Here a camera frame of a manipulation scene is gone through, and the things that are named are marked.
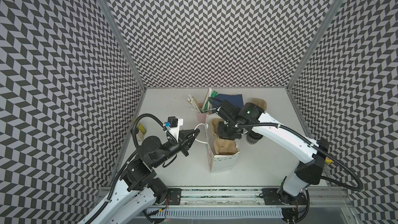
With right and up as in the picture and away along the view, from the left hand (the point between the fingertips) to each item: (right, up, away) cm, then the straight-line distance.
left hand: (199, 133), depth 61 cm
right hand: (+10, -5, +9) cm, 15 cm away
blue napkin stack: (+23, +14, +41) cm, 49 cm away
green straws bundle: (+7, +17, +30) cm, 35 cm away
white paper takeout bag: (+8, -13, +3) cm, 16 cm away
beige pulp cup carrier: (+10, -8, +10) cm, 17 cm away
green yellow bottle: (-36, -3, +29) cm, 46 cm away
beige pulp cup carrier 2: (+40, +11, +42) cm, 59 cm away
